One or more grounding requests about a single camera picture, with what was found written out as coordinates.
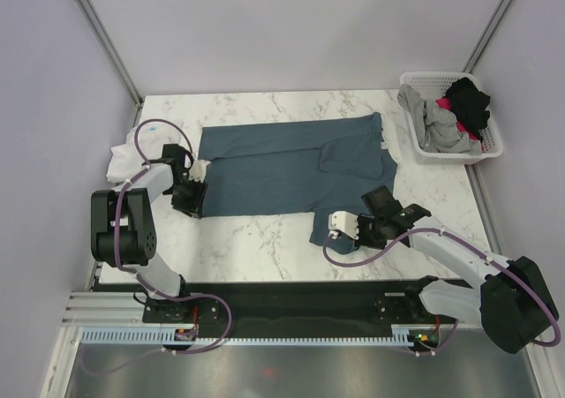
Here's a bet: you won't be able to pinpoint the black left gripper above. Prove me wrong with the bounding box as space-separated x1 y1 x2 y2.
166 176 209 220

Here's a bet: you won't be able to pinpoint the teal blue polo shirt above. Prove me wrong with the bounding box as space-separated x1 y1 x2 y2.
199 112 397 246

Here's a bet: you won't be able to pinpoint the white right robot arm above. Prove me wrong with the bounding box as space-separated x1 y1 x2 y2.
362 187 561 354

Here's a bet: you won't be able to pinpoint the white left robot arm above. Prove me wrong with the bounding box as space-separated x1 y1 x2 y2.
90 144 208 321

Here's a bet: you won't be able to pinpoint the white folded t shirt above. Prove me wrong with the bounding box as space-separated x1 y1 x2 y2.
106 123 181 184

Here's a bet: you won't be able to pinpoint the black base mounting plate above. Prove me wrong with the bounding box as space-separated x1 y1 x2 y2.
142 276 460 339

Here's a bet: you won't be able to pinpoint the grey t shirt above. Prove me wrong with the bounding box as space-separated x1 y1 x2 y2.
397 84 482 155

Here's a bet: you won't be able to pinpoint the red t shirt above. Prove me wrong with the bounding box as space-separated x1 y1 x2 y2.
435 97 482 142

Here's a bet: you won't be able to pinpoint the white plastic laundry basket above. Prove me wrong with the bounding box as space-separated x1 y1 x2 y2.
399 71 503 165

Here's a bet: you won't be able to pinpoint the black t shirt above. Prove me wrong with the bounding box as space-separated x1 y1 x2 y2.
444 77 491 140

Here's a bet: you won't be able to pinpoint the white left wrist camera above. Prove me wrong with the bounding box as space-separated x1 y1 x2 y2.
188 160 211 183

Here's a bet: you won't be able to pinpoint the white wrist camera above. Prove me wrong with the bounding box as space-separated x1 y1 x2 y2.
188 160 211 183
328 211 360 241

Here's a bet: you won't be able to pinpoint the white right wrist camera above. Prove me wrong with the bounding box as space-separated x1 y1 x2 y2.
328 211 360 241

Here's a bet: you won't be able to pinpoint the white slotted cable duct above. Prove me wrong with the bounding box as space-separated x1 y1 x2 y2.
80 327 414 348

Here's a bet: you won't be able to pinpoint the aluminium front frame rails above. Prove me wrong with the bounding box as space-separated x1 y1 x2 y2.
59 289 544 328

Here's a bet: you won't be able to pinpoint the aluminium frame rail left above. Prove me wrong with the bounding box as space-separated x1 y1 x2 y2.
74 0 144 108

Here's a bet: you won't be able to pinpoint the aluminium frame rail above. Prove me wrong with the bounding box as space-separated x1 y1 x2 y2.
463 0 516 73
74 0 144 108

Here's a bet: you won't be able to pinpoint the aluminium frame rail right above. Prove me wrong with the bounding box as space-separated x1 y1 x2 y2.
463 0 516 73

